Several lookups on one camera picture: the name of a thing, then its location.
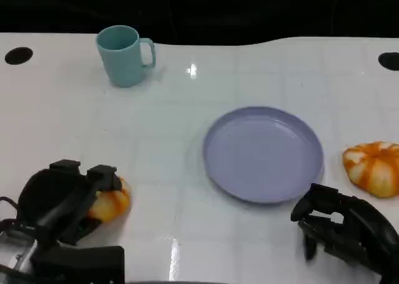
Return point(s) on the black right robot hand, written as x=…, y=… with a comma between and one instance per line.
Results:
x=355, y=231

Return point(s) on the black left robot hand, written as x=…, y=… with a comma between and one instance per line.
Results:
x=53, y=200

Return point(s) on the orange and white bread roll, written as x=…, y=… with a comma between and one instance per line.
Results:
x=115, y=203
x=374, y=168

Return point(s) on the lilac plate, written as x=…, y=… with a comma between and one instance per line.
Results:
x=263, y=154

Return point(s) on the pale green mug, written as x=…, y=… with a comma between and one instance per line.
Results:
x=123, y=63

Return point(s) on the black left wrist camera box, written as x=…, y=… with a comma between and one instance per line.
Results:
x=87, y=262

